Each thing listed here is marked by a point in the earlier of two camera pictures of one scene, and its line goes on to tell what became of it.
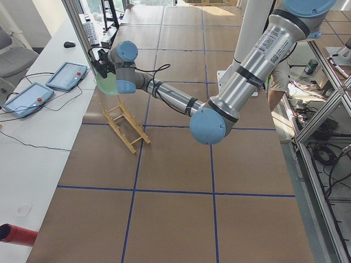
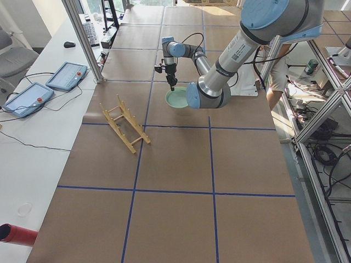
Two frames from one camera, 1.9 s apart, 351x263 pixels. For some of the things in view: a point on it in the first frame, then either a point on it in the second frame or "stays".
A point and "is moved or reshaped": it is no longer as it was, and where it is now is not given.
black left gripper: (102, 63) → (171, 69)
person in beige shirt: (277, 83) stays
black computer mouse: (69, 44) stays
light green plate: (108, 85) is moved or reshaped
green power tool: (312, 65) stays
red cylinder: (12, 234) stays
